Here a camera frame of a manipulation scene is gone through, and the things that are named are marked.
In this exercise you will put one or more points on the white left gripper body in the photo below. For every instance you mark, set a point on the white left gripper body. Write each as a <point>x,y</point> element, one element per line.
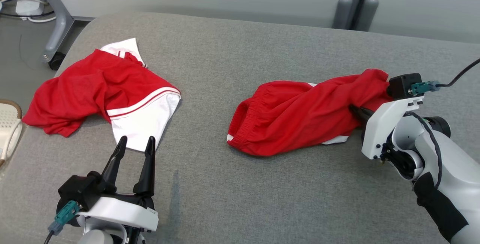
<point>123,212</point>

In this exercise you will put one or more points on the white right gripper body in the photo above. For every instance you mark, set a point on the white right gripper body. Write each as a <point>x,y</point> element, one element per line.
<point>378,131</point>

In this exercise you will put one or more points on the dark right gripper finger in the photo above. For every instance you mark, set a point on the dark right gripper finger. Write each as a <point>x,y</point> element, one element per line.
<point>362,115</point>

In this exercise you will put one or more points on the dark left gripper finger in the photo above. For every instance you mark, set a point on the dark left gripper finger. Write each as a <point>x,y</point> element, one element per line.
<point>147,176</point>
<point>114,169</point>

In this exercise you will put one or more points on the red shorts with white trim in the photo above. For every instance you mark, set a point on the red shorts with white trim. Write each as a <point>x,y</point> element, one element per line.
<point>300,116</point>

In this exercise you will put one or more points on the red and white jersey shirt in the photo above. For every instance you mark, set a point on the red and white jersey shirt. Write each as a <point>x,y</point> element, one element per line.
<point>97,82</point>

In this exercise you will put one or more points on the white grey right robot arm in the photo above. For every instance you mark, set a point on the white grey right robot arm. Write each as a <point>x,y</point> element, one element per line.
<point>453,169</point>

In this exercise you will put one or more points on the cream perforated laundry basket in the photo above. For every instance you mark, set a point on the cream perforated laundry basket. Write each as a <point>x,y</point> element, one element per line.
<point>7,124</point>

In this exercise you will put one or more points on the black caster wheel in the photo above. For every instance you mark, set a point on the black caster wheel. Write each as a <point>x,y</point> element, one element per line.
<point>56,62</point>

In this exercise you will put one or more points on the grey caster table leg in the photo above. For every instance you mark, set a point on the grey caster table leg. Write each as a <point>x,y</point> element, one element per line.
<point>56,18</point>

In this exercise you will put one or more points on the short white power strip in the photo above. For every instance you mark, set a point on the short white power strip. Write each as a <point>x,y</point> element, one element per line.
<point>30,6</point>

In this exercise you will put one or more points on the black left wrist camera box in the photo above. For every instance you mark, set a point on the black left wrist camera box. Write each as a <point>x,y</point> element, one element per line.
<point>80,191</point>

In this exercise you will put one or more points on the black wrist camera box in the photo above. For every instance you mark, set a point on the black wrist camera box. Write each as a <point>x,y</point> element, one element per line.
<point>80,191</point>
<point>403,85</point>

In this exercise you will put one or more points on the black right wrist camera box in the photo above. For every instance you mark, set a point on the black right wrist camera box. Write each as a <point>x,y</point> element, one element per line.
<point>403,85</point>

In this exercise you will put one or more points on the grey metal partition post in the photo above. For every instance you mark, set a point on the grey metal partition post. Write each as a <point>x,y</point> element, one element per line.
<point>356,0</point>

